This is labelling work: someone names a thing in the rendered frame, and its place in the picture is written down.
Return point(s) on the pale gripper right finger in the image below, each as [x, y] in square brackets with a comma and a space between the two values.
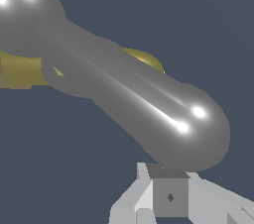
[211, 201]

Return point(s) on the brass yellow faucet body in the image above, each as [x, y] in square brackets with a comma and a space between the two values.
[20, 69]

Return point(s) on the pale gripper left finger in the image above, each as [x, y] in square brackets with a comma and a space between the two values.
[127, 206]

